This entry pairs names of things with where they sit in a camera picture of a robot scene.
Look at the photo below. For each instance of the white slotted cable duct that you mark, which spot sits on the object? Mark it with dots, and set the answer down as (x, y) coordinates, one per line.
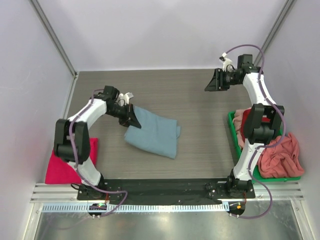
(90, 207)

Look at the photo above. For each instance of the folded magenta t shirt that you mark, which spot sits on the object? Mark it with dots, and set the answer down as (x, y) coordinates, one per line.
(59, 172)

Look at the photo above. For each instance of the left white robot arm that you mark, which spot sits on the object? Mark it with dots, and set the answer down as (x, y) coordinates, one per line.
(72, 140)

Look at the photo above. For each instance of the blue-grey t shirt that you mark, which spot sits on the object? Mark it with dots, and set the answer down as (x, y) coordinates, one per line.
(157, 135)

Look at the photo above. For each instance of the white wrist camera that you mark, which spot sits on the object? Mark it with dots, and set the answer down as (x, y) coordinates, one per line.
(125, 98)
(226, 62)

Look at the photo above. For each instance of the aluminium frame post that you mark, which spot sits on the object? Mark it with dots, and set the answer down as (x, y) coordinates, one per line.
(52, 35)
(279, 20)

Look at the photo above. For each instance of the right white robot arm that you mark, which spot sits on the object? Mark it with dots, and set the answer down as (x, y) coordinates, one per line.
(261, 126)

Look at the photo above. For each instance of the salmon pink t shirt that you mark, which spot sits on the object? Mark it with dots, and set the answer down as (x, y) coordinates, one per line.
(281, 161)

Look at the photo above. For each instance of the left aluminium frame post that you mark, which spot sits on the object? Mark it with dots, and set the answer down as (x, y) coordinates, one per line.
(52, 35)

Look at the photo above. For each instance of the right aluminium frame post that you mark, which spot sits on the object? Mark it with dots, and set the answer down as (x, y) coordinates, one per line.
(279, 20)

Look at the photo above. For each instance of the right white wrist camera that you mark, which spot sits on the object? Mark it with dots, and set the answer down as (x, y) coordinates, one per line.
(226, 62)

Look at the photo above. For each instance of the dark red t shirt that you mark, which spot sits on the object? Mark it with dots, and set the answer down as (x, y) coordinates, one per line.
(244, 119)

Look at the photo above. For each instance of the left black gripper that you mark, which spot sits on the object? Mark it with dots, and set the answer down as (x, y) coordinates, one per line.
(133, 120)

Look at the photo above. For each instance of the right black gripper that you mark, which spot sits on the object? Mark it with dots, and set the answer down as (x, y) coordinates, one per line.
(219, 79)

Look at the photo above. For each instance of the green plastic tray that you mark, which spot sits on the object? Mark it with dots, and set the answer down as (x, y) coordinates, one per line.
(256, 173)

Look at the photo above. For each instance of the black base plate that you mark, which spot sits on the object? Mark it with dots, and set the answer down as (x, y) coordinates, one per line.
(170, 192)

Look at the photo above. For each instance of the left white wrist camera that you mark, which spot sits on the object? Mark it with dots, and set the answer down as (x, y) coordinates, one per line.
(125, 98)

